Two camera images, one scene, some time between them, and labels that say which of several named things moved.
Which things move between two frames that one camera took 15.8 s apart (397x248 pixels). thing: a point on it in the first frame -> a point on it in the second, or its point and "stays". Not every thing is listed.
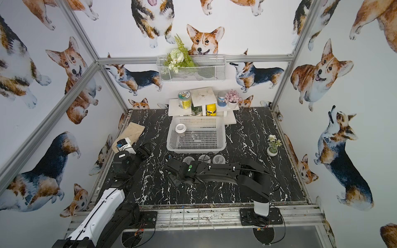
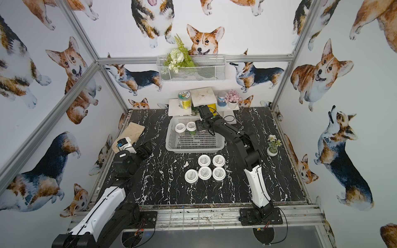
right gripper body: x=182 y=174 -> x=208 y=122
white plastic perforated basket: x=203 y=134 stays
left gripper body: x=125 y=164 stays
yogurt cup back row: x=180 y=128 stays
